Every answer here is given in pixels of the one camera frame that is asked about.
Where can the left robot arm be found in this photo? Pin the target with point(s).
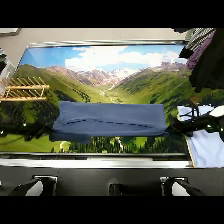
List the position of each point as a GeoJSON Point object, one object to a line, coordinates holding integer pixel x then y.
{"type": "Point", "coordinates": [24, 190]}

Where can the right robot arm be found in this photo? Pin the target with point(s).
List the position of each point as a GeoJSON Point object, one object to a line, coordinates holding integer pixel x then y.
{"type": "Point", "coordinates": [200, 124]}

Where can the purple garment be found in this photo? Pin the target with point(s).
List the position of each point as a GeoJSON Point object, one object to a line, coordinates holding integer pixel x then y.
{"type": "Point", "coordinates": [197, 55]}

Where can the pale blue garment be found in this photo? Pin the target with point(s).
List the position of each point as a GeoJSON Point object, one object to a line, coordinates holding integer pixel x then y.
{"type": "Point", "coordinates": [208, 150]}

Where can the black garment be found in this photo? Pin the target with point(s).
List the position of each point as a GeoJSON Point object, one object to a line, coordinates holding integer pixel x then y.
{"type": "Point", "coordinates": [210, 66]}

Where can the striped garment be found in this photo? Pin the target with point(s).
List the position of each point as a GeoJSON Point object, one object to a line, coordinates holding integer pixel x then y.
{"type": "Point", "coordinates": [199, 36]}

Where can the silver frame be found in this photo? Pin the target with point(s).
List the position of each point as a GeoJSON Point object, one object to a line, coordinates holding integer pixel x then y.
{"type": "Point", "coordinates": [100, 163]}

